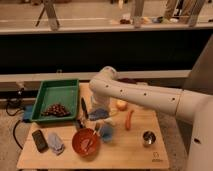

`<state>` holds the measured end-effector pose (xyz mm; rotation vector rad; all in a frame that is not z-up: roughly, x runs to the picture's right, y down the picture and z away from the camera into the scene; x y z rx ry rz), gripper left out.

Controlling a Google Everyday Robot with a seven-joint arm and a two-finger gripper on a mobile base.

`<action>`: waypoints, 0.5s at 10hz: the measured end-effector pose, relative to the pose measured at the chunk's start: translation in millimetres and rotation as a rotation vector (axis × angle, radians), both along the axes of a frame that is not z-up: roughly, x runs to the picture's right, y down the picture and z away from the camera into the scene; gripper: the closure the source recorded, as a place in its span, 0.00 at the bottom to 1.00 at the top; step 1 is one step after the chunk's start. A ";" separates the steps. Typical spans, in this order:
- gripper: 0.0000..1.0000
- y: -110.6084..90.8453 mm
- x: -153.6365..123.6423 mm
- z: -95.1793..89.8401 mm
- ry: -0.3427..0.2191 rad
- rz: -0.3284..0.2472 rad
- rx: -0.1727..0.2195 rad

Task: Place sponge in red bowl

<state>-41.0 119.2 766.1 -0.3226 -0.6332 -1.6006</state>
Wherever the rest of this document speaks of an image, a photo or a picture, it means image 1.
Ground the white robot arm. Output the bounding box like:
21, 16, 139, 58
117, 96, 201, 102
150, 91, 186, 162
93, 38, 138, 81
89, 66, 213, 171

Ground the green plastic tray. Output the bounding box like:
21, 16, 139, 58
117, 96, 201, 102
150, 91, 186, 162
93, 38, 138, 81
31, 79, 79, 123

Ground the black cable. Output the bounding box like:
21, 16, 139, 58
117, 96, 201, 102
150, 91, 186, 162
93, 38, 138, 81
5, 96, 25, 150

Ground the yellow round fruit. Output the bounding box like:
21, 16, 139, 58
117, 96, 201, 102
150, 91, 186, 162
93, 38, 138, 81
116, 100, 128, 111

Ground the blue box under tray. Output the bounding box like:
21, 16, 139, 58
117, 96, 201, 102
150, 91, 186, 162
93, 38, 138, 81
22, 105, 33, 123

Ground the orange carrot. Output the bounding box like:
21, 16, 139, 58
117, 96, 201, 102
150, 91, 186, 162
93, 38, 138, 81
125, 110, 134, 130

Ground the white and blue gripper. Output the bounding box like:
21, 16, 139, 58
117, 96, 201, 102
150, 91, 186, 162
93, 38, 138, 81
89, 107, 109, 131

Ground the red bowl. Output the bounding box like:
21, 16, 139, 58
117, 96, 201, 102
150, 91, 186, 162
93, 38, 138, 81
72, 128, 100, 157

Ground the grey crumpled cloth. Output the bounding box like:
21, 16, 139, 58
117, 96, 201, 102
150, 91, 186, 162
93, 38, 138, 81
48, 132, 65, 155

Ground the small metal cup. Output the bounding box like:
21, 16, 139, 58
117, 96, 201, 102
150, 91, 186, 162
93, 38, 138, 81
143, 131, 156, 147

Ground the black rectangular block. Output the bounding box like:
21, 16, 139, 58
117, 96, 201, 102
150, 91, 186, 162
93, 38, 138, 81
32, 130, 48, 153

